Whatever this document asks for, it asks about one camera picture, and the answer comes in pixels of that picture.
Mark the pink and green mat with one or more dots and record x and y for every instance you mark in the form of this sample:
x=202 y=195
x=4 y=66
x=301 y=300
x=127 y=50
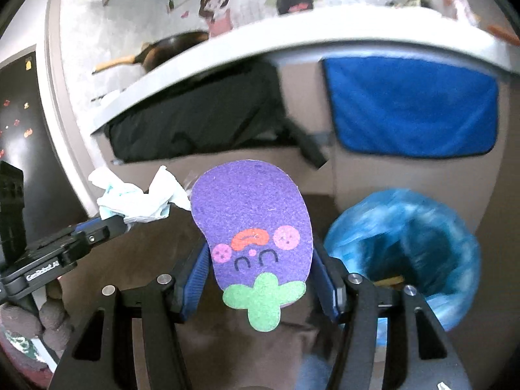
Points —
x=20 y=351

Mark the black fridge with magnets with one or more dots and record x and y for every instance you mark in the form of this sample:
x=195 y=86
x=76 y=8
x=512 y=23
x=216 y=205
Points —
x=36 y=130

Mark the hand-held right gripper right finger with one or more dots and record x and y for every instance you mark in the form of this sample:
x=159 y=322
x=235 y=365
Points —
x=327 y=292

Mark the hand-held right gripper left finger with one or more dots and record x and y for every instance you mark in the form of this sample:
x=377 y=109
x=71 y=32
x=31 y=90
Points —
x=195 y=280

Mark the white tissue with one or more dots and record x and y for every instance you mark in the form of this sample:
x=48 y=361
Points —
x=138 y=199

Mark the orange stick-shaped object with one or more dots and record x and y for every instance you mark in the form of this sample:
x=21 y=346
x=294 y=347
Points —
x=503 y=34

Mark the bin with blue bag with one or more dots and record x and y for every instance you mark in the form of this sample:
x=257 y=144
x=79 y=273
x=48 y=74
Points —
x=438 y=227

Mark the purple eggplant-shaped sponge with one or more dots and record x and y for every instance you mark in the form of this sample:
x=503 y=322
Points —
x=252 y=219

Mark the black cloth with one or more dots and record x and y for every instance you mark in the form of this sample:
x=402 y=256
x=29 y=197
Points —
x=195 y=122

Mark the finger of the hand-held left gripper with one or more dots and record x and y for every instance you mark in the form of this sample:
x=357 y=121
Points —
x=87 y=225
x=101 y=233

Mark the blue cloth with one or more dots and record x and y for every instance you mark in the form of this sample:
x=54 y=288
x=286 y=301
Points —
x=410 y=105

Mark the yellow wrapper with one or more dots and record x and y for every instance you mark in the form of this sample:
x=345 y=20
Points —
x=389 y=281

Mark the cartoon kitchen wall poster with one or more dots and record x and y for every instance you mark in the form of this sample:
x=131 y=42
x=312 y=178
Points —
x=243 y=4

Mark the grey plush item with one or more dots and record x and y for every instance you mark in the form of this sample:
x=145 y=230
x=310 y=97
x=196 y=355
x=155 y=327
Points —
x=44 y=321

